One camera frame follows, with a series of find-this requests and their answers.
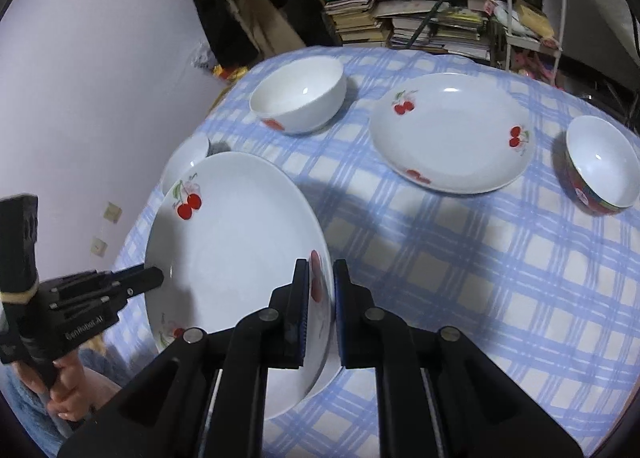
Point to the red patterned bowl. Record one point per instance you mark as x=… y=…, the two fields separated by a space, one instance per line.
x=600 y=158

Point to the brown cardboard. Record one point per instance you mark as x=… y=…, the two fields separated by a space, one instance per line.
x=265 y=13

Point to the stack of books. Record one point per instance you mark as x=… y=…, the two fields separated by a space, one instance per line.
x=360 y=18

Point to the white cherry plate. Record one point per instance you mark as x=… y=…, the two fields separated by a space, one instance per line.
x=235 y=238
x=450 y=138

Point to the blue plaid blanket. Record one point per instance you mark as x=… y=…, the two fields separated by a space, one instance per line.
x=450 y=263

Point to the person's blue jeans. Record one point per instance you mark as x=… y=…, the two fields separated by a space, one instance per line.
x=30 y=418

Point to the person's left hand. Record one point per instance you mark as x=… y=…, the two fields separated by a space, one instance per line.
x=70 y=388

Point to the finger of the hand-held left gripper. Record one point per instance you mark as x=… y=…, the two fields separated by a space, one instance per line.
x=142 y=279

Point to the small white bowl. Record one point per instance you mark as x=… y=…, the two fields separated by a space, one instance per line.
x=187 y=158

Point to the beige wall socket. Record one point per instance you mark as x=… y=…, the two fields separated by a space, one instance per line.
x=98 y=246
x=112 y=213

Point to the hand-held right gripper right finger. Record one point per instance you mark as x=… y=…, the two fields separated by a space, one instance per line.
x=340 y=333

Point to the white cherry bowl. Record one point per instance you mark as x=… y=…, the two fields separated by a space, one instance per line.
x=300 y=98

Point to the pink toys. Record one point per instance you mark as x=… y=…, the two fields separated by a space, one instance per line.
x=532 y=66

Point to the brown paper packet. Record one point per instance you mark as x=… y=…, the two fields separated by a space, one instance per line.
x=532 y=18

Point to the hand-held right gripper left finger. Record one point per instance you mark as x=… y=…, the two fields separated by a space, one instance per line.
x=302 y=328

